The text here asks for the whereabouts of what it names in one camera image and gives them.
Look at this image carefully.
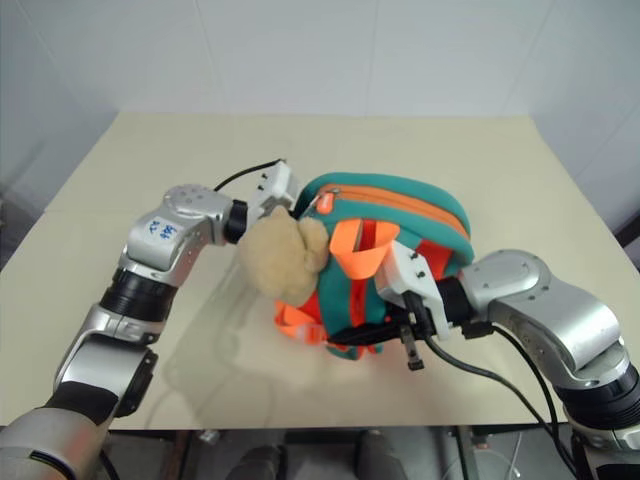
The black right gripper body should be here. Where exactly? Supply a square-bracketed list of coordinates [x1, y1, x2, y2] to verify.
[382, 297, 434, 373]

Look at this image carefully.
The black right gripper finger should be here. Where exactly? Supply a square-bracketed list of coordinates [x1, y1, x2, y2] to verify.
[326, 334, 404, 352]
[343, 321, 402, 337]

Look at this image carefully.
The teal and orange backpack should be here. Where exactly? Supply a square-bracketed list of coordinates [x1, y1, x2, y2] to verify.
[273, 171, 476, 361]

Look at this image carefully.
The tan plush bear toy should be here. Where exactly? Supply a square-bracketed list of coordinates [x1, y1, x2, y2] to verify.
[235, 206, 332, 307]

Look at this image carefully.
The black metal table leg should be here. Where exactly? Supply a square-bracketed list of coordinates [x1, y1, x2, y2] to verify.
[451, 427, 477, 480]

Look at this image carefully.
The dark object beside table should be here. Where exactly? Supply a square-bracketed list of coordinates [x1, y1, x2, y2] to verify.
[614, 213, 640, 275]

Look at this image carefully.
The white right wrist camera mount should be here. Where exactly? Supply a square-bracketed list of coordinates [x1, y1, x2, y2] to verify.
[375, 240, 454, 342]

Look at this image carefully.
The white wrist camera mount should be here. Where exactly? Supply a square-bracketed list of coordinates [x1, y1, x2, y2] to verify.
[375, 240, 454, 342]
[247, 158, 304, 224]

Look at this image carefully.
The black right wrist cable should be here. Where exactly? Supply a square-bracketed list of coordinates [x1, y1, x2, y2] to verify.
[404, 292, 596, 480]

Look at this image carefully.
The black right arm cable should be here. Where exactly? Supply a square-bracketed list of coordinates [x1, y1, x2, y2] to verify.
[460, 322, 581, 480]

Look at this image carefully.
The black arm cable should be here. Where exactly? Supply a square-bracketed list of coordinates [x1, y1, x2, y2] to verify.
[213, 158, 289, 193]
[460, 322, 581, 480]

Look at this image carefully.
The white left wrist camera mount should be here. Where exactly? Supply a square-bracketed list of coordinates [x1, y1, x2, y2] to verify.
[247, 158, 304, 224]

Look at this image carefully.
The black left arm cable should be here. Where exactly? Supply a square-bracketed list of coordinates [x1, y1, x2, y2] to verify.
[213, 158, 289, 193]

